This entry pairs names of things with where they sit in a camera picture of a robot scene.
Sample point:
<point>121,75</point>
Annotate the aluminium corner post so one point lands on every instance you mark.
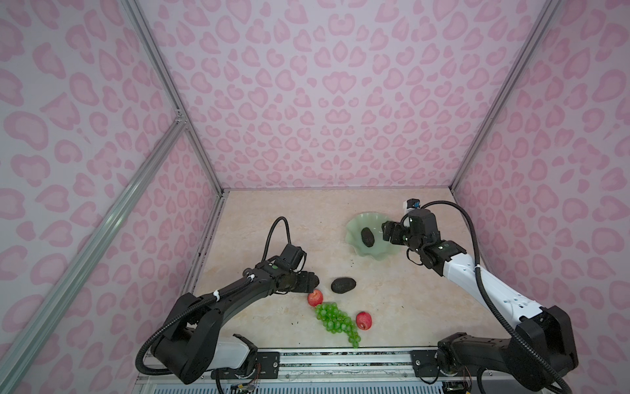
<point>545,20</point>
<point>150,45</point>

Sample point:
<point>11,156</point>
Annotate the green wavy fruit bowl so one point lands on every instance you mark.
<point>381,250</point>

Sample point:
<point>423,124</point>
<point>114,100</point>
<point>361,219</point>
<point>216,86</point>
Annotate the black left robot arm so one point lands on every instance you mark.
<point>187,345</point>

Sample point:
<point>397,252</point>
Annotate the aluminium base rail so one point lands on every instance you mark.
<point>340,370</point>

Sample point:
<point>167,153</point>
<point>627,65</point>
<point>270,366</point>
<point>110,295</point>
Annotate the red apple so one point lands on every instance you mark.
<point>363,320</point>
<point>315,298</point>

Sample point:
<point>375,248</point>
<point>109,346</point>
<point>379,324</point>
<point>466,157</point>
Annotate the green grape bunch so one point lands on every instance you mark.
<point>337,321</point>

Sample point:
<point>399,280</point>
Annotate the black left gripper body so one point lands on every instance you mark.
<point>301,281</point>

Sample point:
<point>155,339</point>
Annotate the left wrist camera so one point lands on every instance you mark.
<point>291,257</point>

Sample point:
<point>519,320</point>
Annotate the aluminium corner post left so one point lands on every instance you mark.
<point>150,45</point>

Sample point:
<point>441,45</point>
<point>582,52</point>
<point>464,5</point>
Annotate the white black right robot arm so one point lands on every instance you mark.
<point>540,349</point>

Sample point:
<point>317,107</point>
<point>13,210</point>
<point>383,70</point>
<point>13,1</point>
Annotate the dark avocado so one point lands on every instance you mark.
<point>367,237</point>
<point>342,285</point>

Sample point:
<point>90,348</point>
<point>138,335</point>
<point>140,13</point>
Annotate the aluminium diagonal wall bar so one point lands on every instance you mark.
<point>33,337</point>

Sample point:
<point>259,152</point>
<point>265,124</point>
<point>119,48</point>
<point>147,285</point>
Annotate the aluminium corner post right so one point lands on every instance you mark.
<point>545,20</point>

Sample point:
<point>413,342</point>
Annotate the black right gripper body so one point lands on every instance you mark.
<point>405,236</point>

